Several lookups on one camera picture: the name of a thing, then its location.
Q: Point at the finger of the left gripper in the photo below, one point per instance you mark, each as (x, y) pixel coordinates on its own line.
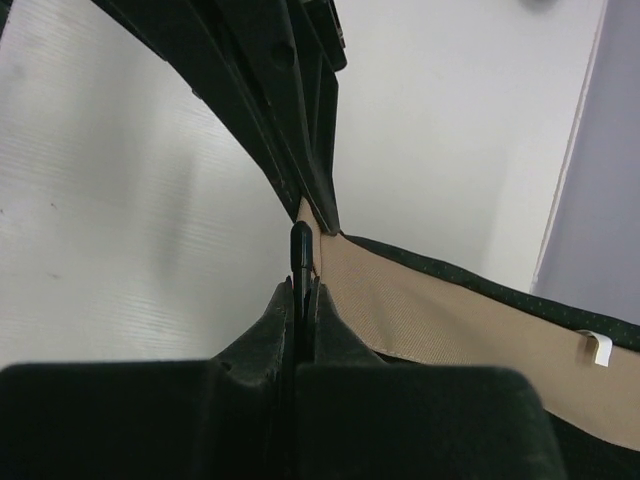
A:
(195, 42)
(293, 51)

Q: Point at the beige fabric pet tent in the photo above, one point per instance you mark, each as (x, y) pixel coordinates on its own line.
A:
(580, 375)

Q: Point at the black tent pole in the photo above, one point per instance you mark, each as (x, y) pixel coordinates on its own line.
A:
(301, 260)

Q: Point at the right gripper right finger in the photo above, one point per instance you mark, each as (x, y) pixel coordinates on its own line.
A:
(359, 417)

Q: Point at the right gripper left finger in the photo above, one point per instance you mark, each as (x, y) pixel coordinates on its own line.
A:
(217, 418)

